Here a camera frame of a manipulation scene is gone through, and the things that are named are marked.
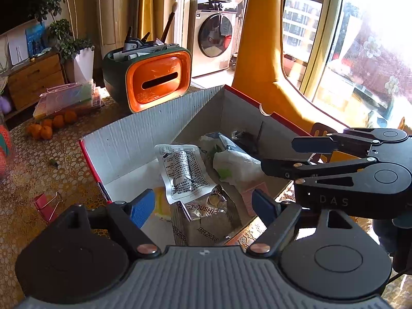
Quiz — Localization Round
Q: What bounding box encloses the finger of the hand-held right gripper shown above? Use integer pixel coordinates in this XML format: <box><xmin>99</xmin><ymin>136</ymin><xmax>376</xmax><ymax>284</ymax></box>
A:
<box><xmin>291</xmin><ymin>129</ymin><xmax>374</xmax><ymax>155</ymax></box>
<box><xmin>261</xmin><ymin>157</ymin><xmax>378</xmax><ymax>186</ymax></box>

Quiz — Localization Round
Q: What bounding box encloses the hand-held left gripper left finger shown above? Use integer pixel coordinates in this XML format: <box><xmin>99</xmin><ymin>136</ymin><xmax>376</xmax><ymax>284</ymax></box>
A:
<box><xmin>66</xmin><ymin>189</ymin><xmax>161</xmax><ymax>260</ymax></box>

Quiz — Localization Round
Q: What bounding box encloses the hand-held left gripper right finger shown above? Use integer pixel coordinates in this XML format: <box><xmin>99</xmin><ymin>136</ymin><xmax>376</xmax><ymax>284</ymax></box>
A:
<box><xmin>246</xmin><ymin>189</ymin><xmax>356</xmax><ymax>260</ymax></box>

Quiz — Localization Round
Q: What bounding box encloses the pink pouch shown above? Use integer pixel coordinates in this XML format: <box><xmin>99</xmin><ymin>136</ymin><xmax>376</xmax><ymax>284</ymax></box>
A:
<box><xmin>241</xmin><ymin>182</ymin><xmax>269</xmax><ymax>216</ymax></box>

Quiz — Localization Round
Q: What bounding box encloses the white and green plastic bag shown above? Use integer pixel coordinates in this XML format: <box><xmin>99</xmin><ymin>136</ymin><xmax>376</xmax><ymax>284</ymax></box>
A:
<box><xmin>212</xmin><ymin>151</ymin><xmax>268</xmax><ymax>194</ymax></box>

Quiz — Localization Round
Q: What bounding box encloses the dark packet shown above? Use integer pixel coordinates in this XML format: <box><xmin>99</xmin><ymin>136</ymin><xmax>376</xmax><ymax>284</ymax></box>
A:
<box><xmin>231</xmin><ymin>121</ymin><xmax>265</xmax><ymax>153</ymax></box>

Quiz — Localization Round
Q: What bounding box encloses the white black-printed packet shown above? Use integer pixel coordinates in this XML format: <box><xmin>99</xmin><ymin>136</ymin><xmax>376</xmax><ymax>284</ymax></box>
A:
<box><xmin>154</xmin><ymin>143</ymin><xmax>217</xmax><ymax>204</ymax></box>

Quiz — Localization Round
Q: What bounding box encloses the silver snack packet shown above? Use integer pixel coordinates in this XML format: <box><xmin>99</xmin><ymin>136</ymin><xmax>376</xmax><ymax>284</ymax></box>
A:
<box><xmin>170</xmin><ymin>185</ymin><xmax>243</xmax><ymax>247</ymax></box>

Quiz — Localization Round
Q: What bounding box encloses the red and white cardboard box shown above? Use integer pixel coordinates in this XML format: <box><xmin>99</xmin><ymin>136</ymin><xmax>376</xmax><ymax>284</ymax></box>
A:
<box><xmin>79</xmin><ymin>84</ymin><xmax>325</xmax><ymax>248</ymax></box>

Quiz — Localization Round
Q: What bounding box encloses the person's dark clothing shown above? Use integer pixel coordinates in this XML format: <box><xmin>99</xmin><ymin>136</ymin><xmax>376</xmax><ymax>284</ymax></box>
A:
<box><xmin>373</xmin><ymin>217</ymin><xmax>412</xmax><ymax>276</ymax></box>

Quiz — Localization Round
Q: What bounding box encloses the red binder clip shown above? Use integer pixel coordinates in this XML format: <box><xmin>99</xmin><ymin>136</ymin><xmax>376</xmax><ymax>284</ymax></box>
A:
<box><xmin>33</xmin><ymin>191</ymin><xmax>62</xmax><ymax>224</ymax></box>

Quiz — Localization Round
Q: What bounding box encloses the yellow curtain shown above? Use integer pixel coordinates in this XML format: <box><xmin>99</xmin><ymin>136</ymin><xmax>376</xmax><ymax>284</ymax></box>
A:
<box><xmin>232</xmin><ymin>0</ymin><xmax>350</xmax><ymax>132</ymax></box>

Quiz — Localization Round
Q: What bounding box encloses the green and orange tissue box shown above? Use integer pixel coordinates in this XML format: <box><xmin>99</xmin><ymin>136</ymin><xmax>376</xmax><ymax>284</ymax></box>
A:
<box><xmin>102</xmin><ymin>46</ymin><xmax>193</xmax><ymax>114</ymax></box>

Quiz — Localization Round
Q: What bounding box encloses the stack of colourful folders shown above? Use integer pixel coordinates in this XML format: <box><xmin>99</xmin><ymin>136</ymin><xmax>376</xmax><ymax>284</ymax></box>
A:
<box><xmin>32</xmin><ymin>79</ymin><xmax>104</xmax><ymax>119</ymax></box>

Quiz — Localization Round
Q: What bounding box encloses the white washing machine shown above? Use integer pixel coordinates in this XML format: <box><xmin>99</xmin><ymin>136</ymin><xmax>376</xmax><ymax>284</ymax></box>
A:
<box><xmin>187</xmin><ymin>0</ymin><xmax>239</xmax><ymax>78</ymax></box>

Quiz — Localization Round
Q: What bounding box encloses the large plant in white pot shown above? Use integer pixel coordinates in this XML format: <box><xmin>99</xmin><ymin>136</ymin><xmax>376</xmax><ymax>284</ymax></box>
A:
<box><xmin>30</xmin><ymin>0</ymin><xmax>95</xmax><ymax>84</ymax></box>

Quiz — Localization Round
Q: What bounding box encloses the white marker pen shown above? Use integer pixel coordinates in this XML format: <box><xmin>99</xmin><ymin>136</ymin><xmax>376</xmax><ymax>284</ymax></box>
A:
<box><xmin>127</xmin><ymin>43</ymin><xmax>181</xmax><ymax>61</ymax></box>

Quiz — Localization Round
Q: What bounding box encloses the wooden television cabinet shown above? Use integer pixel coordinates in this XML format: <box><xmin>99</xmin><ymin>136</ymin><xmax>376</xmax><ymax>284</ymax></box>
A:
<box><xmin>6</xmin><ymin>50</ymin><xmax>66</xmax><ymax>111</ymax></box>

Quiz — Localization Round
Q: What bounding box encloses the black marker bottle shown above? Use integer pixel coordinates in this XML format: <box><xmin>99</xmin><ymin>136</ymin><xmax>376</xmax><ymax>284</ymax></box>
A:
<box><xmin>124</xmin><ymin>27</ymin><xmax>135</xmax><ymax>51</ymax></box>

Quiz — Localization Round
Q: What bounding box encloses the purple plush toy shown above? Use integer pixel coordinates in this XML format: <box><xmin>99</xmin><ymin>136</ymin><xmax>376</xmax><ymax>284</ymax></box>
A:
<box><xmin>0</xmin><ymin>95</ymin><xmax>13</xmax><ymax>115</ymax></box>

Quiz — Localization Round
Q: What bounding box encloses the white laundry cabinet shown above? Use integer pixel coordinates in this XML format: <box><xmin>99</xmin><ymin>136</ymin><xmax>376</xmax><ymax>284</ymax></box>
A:
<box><xmin>175</xmin><ymin>0</ymin><xmax>252</xmax><ymax>79</ymax></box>

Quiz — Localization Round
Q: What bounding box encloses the calligraphy brush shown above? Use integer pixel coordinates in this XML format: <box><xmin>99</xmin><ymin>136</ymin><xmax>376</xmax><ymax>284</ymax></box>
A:
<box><xmin>160</xmin><ymin>2</ymin><xmax>179</xmax><ymax>44</ymax></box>

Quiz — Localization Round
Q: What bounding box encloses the blue picture card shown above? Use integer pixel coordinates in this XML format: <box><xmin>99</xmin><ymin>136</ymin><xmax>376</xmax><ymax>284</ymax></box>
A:
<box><xmin>26</xmin><ymin>22</ymin><xmax>47</xmax><ymax>57</ymax></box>

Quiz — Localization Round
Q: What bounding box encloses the white sketch card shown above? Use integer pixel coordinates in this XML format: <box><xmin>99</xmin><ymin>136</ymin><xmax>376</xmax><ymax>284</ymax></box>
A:
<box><xmin>8</xmin><ymin>34</ymin><xmax>29</xmax><ymax>66</ymax></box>

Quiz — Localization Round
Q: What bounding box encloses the beige curtain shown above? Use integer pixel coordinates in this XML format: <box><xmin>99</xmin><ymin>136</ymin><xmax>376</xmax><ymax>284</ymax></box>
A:
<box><xmin>97</xmin><ymin>0</ymin><xmax>155</xmax><ymax>55</ymax></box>

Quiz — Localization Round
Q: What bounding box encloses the black television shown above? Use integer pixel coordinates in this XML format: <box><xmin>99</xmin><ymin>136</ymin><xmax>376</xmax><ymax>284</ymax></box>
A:
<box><xmin>0</xmin><ymin>0</ymin><xmax>46</xmax><ymax>36</ymax></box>

